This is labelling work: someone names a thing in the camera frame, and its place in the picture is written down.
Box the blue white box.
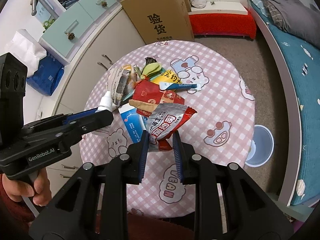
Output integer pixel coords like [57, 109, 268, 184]
[118, 103, 148, 143]

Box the red snack packet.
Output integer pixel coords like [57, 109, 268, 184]
[129, 80, 184, 117]

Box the silver red snack bag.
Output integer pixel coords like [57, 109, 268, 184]
[146, 103, 197, 152]

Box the blue white sachet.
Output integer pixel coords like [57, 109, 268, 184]
[159, 82, 201, 91]

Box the yellow snack wrapper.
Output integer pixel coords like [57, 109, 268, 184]
[151, 70, 182, 85]

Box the orange white bread bag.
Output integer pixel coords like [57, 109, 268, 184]
[122, 64, 137, 96]

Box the dark seaweed wrapper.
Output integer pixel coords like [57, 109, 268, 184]
[145, 57, 157, 66]

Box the light blue trash bin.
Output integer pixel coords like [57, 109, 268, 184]
[245, 125, 274, 167]

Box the left hand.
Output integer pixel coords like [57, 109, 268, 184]
[2, 168, 52, 206]

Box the blue shopping bag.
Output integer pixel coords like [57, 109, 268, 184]
[27, 53, 64, 96]

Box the white paper bag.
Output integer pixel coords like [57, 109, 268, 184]
[4, 29, 47, 77]

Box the tall brown cardboard box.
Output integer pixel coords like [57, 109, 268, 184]
[120, 0, 194, 44]

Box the chrome curved pole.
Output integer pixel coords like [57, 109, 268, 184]
[31, 0, 59, 20]

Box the red bench with white top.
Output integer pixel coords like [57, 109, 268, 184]
[188, 2, 257, 40]

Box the teal patterned mattress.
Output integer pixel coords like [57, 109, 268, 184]
[248, 0, 320, 207]

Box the grey folded duvet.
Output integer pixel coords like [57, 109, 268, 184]
[262, 0, 319, 48]

